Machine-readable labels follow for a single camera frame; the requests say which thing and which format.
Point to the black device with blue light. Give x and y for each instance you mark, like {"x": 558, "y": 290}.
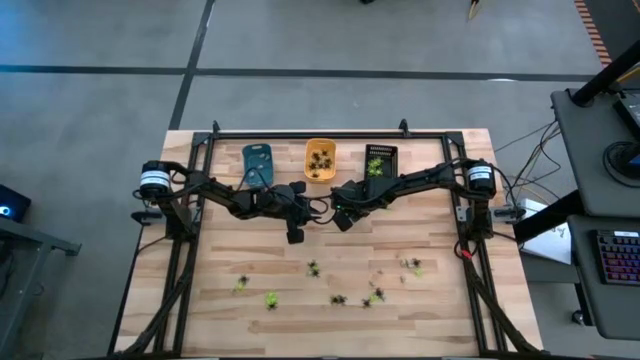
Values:
{"x": 12, "y": 205}

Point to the grey desk with keyboard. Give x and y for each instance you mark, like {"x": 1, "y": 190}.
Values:
{"x": 582, "y": 280}

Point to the grey metal cart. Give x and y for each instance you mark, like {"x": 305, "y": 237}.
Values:
{"x": 30, "y": 250}

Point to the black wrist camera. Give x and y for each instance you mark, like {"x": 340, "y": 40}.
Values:
{"x": 342, "y": 220}
{"x": 295, "y": 235}

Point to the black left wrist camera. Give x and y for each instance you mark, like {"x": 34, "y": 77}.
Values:
{"x": 295, "y": 235}

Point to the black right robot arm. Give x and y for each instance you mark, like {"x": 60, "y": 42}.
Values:
{"x": 425, "y": 180}

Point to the round black monitor base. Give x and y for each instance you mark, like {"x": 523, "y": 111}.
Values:
{"x": 622, "y": 160}

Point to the black aluminium table frame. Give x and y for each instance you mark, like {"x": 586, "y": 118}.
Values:
{"x": 325, "y": 135}

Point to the white paper sheet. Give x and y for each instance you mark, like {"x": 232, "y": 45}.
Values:
{"x": 550, "y": 245}

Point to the black caster wheel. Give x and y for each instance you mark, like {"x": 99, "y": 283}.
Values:
{"x": 579, "y": 317}

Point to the black slotted plastic basket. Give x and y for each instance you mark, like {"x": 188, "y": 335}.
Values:
{"x": 392, "y": 152}

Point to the yellow plastic bin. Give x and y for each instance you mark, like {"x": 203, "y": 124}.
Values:
{"x": 320, "y": 145}

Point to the black computer keyboard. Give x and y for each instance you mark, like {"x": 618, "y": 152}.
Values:
{"x": 619, "y": 257}

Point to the grey desk with monitor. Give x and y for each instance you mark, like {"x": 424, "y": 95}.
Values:
{"x": 585, "y": 150}

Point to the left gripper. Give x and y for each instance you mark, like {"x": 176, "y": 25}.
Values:
{"x": 295, "y": 207}

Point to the teal plastic bin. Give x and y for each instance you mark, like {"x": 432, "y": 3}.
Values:
{"x": 267, "y": 175}

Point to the black desk leg bar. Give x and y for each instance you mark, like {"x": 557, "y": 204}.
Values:
{"x": 545, "y": 217}

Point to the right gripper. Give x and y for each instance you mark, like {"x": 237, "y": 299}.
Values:
{"x": 352, "y": 197}

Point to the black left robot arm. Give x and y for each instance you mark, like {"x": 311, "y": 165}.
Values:
{"x": 225, "y": 195}

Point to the black slanted pole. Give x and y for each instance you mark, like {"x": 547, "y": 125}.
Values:
{"x": 607, "y": 72}

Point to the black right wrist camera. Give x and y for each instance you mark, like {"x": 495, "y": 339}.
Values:
{"x": 342, "y": 220}

